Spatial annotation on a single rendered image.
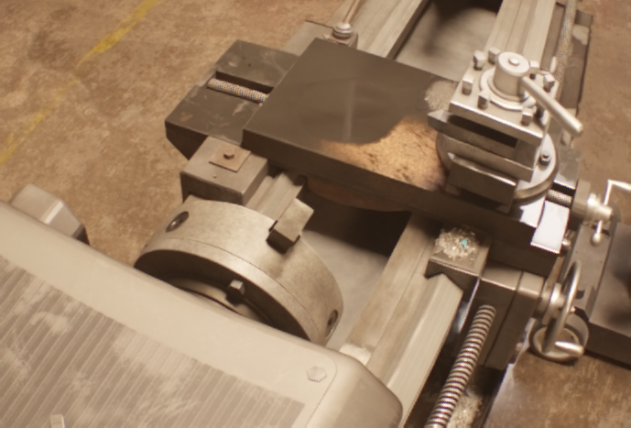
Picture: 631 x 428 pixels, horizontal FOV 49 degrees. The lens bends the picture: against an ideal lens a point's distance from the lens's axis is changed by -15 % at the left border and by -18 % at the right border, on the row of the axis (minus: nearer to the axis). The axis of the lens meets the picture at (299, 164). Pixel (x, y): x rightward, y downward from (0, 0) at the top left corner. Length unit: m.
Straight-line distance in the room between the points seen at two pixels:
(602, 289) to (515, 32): 0.84
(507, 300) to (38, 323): 0.97
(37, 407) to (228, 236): 0.37
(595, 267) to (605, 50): 1.60
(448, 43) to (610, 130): 1.29
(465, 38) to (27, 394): 1.71
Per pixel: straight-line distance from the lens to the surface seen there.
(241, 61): 1.69
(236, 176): 1.44
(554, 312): 1.54
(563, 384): 2.31
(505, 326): 1.51
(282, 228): 0.88
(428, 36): 2.09
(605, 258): 2.40
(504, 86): 1.23
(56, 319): 0.68
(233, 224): 0.90
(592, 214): 1.49
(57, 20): 3.63
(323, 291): 0.92
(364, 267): 1.51
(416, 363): 1.25
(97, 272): 0.71
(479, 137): 1.24
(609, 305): 2.31
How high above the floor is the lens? 1.88
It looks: 44 degrees down
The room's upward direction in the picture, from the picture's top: 2 degrees clockwise
